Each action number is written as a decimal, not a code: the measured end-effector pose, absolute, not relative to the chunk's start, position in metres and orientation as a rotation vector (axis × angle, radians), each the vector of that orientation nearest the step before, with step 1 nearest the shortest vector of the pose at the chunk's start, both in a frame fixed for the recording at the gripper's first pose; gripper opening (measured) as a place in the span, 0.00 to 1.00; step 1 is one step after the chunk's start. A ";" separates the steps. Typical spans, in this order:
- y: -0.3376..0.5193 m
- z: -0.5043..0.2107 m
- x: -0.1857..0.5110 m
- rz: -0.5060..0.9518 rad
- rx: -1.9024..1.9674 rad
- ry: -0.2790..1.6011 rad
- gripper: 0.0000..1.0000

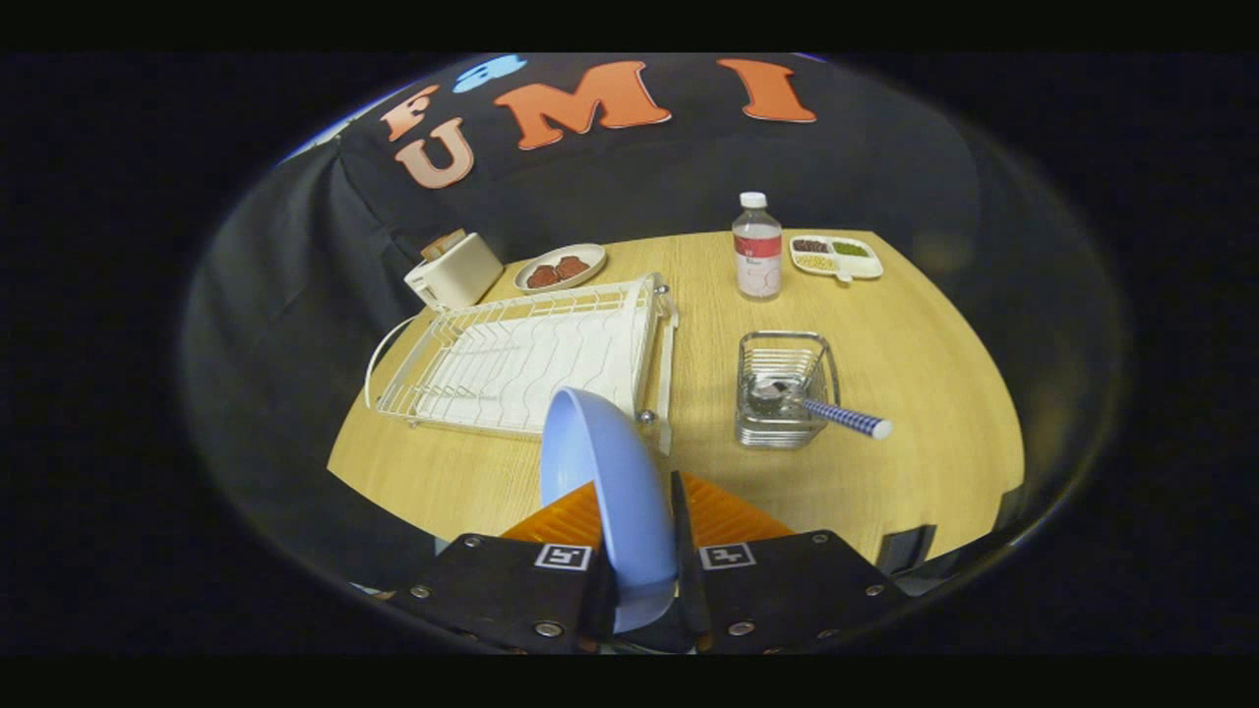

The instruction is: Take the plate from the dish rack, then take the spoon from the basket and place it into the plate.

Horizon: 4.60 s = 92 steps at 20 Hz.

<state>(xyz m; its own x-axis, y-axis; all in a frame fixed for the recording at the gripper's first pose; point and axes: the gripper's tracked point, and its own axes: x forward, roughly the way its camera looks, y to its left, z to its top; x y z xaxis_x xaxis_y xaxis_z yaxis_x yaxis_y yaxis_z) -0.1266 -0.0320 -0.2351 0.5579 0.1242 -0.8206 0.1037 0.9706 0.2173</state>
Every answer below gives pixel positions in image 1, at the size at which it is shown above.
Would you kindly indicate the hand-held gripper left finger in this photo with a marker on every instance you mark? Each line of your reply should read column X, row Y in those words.
column 502, row 590

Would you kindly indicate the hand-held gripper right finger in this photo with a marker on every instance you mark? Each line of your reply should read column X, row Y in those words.
column 685, row 551

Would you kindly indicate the light blue plate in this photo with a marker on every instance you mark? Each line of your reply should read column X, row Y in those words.
column 620, row 492

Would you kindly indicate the small white plate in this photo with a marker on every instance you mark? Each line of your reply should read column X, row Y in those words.
column 595, row 258

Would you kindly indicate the white divided dish with beans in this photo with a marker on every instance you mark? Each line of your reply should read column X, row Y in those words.
column 836, row 258

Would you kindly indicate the clear bottle with red label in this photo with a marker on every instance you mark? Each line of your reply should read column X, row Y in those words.
column 757, row 256

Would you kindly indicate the brown meat piece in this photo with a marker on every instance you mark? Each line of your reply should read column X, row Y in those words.
column 572, row 266
column 542, row 276

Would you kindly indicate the white toaster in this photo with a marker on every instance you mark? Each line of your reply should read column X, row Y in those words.
column 457, row 275

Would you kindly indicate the toast slices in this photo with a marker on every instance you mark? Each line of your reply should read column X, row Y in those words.
column 443, row 243

